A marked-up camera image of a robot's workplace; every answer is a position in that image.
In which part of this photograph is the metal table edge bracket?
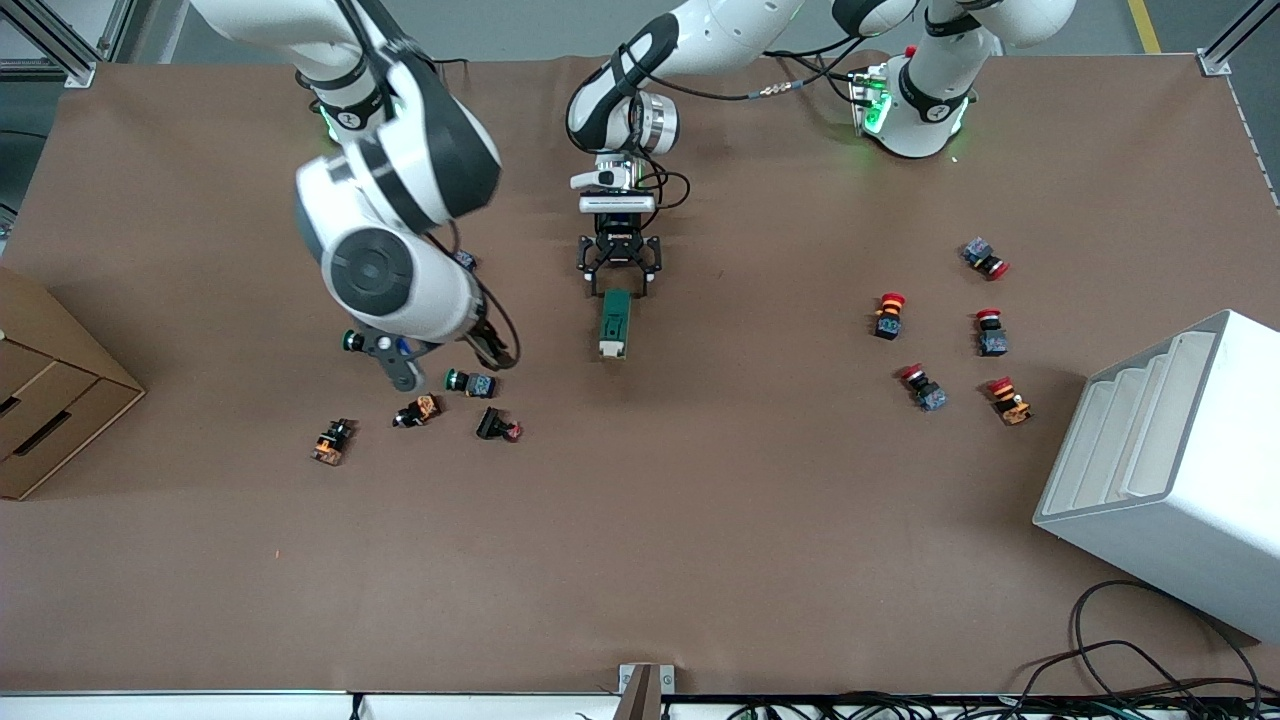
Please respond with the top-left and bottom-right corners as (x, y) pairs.
(618, 663), (676, 720)

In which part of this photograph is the white stepped storage rack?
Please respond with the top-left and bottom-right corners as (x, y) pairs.
(1032, 309), (1280, 643)

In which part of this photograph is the black cable bundle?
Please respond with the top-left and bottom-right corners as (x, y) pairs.
(725, 690), (1280, 720)

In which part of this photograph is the green load switch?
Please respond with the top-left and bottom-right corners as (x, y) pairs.
(598, 289), (633, 361)

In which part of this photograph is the looped black floor cable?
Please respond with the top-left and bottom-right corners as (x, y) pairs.
(1072, 580), (1263, 701)

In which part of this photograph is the brown table cover mat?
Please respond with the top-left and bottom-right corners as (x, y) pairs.
(0, 50), (1280, 697)

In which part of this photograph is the cardboard drawer box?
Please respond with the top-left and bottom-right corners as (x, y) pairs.
(0, 265), (147, 501)

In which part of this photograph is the aluminium frame profile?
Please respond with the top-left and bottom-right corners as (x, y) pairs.
(1195, 0), (1280, 77)
(0, 0), (136, 89)

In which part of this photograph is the white table edge rail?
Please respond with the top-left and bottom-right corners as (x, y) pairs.
(0, 690), (1001, 720)

